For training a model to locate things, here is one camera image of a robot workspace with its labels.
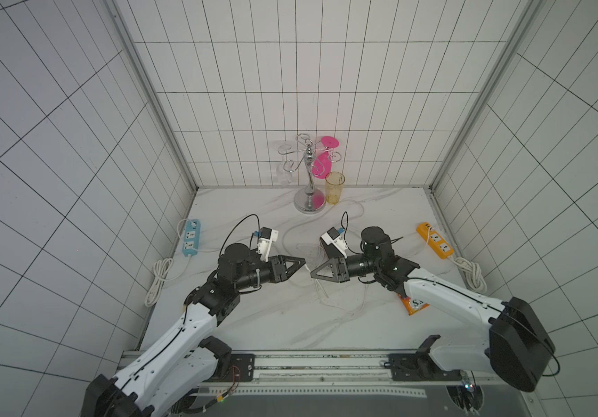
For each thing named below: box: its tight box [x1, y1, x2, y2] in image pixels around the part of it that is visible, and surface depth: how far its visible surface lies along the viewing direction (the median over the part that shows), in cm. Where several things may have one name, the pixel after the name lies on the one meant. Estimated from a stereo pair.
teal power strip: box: [182, 218, 201, 257], surface depth 102 cm
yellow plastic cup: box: [325, 171, 346, 206], surface depth 111 cm
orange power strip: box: [416, 222, 455, 260], surface depth 100 cm
